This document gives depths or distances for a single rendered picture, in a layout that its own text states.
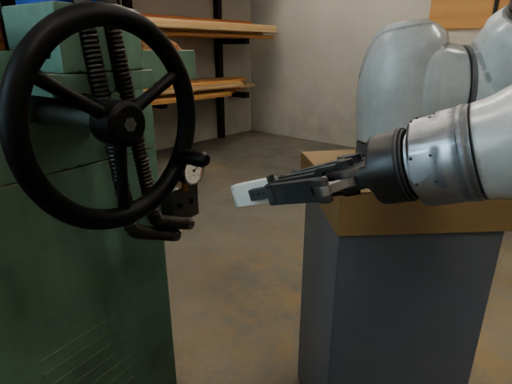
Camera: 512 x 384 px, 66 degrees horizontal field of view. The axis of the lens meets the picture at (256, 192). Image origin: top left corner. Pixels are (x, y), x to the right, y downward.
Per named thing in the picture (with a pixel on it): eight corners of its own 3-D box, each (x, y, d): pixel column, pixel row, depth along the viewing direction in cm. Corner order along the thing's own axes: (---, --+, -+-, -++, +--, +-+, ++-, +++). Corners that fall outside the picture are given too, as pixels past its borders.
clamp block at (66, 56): (61, 74, 53) (49, -1, 50) (9, 71, 60) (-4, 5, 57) (146, 69, 64) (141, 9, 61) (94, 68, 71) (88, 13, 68)
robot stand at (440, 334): (396, 368, 118) (425, 177, 98) (449, 467, 90) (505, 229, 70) (297, 373, 116) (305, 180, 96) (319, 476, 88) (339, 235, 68)
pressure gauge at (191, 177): (185, 196, 83) (183, 159, 80) (172, 193, 85) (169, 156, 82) (205, 188, 87) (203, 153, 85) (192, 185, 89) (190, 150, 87)
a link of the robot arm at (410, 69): (350, 133, 88) (354, 27, 81) (437, 132, 85) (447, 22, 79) (360, 147, 72) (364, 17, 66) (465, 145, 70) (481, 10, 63)
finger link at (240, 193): (280, 199, 50) (277, 200, 49) (238, 206, 54) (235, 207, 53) (274, 176, 49) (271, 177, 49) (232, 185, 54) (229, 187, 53)
